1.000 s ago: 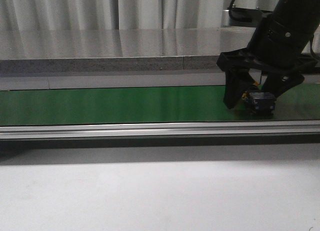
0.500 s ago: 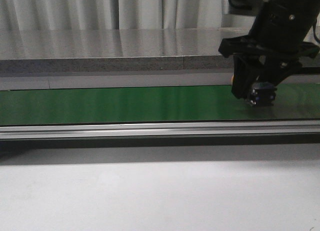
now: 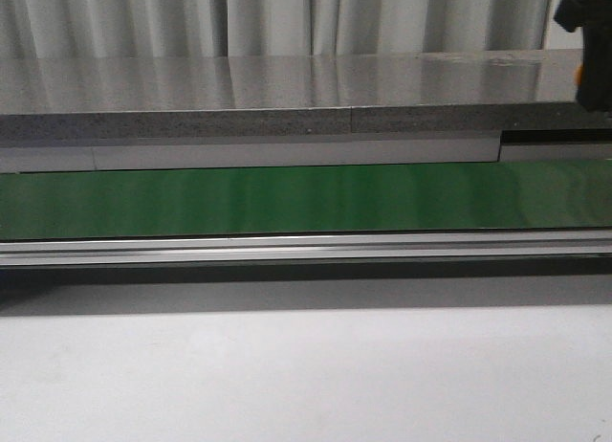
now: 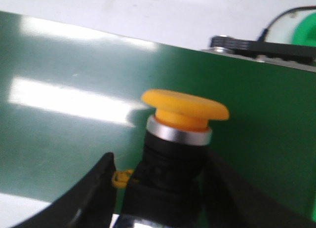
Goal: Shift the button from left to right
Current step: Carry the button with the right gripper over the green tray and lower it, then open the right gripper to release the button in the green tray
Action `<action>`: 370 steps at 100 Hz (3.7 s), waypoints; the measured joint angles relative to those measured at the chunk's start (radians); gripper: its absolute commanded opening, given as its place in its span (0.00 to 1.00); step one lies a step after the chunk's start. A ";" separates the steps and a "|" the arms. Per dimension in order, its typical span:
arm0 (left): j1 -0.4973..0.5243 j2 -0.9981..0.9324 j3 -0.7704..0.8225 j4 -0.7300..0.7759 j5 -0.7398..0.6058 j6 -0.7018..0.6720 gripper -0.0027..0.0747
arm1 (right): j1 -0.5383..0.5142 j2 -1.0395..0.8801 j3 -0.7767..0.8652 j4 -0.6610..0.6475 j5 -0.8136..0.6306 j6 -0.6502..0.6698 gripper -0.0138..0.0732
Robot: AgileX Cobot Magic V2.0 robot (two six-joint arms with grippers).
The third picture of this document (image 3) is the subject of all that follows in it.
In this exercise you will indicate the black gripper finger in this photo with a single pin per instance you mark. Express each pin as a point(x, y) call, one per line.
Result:
point(593, 18)

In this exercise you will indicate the yellow push button switch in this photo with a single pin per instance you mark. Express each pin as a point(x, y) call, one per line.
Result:
point(578, 75)

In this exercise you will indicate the green conveyor belt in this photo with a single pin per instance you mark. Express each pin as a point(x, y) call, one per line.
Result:
point(306, 199)

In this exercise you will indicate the white pleated curtain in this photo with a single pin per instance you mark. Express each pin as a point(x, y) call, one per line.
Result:
point(209, 28)

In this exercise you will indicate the grey stone slab platform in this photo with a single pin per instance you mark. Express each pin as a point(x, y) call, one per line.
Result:
point(165, 100)

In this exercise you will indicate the grey rear conveyor rail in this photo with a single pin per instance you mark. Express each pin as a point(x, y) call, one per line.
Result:
point(322, 150)

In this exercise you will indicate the aluminium front conveyor rail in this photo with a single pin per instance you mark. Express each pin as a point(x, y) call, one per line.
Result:
point(362, 246)

